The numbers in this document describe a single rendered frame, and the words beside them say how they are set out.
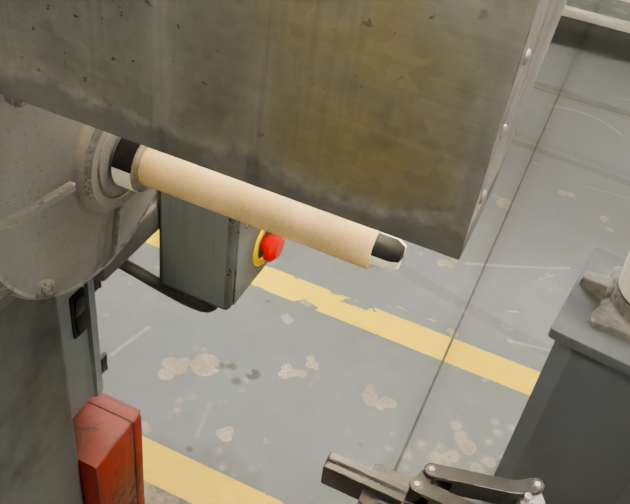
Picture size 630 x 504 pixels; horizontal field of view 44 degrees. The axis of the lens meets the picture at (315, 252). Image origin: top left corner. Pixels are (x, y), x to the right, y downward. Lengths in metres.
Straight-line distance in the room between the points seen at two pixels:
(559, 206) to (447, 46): 2.70
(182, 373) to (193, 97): 1.78
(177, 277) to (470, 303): 1.58
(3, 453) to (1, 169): 0.52
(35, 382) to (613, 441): 0.98
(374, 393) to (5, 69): 1.79
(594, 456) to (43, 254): 1.16
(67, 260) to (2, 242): 0.07
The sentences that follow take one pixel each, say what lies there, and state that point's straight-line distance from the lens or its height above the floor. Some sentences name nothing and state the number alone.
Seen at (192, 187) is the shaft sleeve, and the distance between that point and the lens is 0.56.
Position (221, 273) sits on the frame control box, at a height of 0.98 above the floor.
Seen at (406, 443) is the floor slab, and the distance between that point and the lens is 2.02.
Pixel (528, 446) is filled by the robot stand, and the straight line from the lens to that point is 1.59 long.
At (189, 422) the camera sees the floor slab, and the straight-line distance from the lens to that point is 1.99.
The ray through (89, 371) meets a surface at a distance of 1.15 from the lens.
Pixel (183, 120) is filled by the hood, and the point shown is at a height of 1.41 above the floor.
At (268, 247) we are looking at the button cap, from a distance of 0.93.
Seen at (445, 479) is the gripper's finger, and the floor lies 1.05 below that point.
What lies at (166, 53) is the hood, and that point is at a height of 1.43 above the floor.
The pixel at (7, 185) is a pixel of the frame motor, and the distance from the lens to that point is 0.54.
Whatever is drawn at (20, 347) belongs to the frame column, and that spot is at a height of 0.92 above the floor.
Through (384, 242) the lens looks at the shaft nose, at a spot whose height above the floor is 1.26.
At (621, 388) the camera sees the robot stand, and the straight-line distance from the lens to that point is 1.42.
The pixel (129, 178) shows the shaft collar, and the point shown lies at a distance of 0.58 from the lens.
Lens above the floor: 1.58
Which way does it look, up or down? 40 degrees down
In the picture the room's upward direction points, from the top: 9 degrees clockwise
